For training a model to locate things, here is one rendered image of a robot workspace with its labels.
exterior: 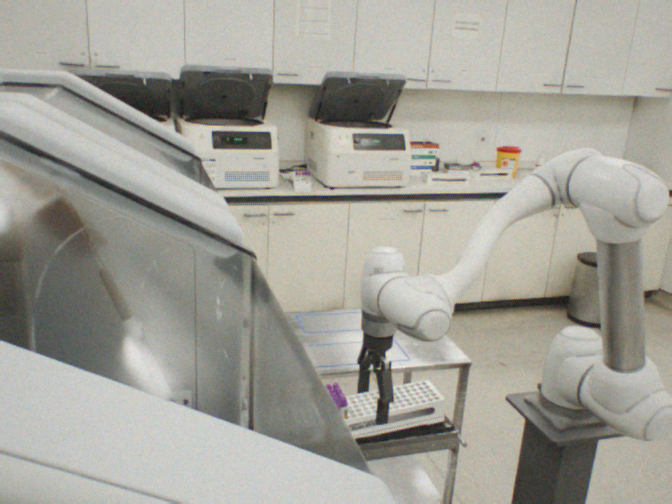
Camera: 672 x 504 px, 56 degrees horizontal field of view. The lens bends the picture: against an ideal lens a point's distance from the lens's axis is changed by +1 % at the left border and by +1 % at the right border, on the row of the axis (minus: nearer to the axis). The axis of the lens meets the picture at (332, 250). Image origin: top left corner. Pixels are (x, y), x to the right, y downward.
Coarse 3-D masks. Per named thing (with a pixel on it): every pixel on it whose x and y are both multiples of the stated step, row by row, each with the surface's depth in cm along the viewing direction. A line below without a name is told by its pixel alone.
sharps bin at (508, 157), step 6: (498, 150) 450; (504, 150) 446; (510, 150) 444; (516, 150) 445; (498, 156) 452; (504, 156) 447; (510, 156) 446; (516, 156) 447; (498, 162) 452; (504, 162) 449; (510, 162) 447; (516, 162) 449; (504, 168) 450; (510, 168) 449; (516, 168) 452; (504, 174) 451
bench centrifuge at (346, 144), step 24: (336, 72) 379; (360, 72) 384; (336, 96) 399; (360, 96) 403; (384, 96) 406; (312, 120) 415; (336, 120) 426; (360, 120) 430; (312, 144) 409; (336, 144) 377; (360, 144) 381; (384, 144) 386; (408, 144) 392; (312, 168) 413; (336, 168) 379; (360, 168) 384; (384, 168) 388; (408, 168) 393
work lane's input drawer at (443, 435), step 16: (400, 432) 157; (416, 432) 158; (432, 432) 159; (448, 432) 160; (368, 448) 154; (384, 448) 155; (400, 448) 157; (416, 448) 158; (432, 448) 160; (448, 448) 161
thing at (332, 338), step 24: (288, 312) 222; (312, 312) 224; (336, 312) 225; (360, 312) 226; (312, 336) 205; (336, 336) 206; (360, 336) 207; (312, 360) 190; (336, 360) 190; (408, 360) 193; (432, 360) 194; (456, 360) 195; (456, 408) 200; (408, 456) 235; (456, 456) 205; (384, 480) 222; (408, 480) 222
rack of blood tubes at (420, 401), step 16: (416, 384) 166; (432, 384) 165; (352, 400) 160; (368, 400) 160; (400, 400) 159; (416, 400) 158; (432, 400) 158; (352, 416) 154; (368, 416) 153; (400, 416) 162; (416, 416) 162; (432, 416) 159; (352, 432) 153; (384, 432) 156
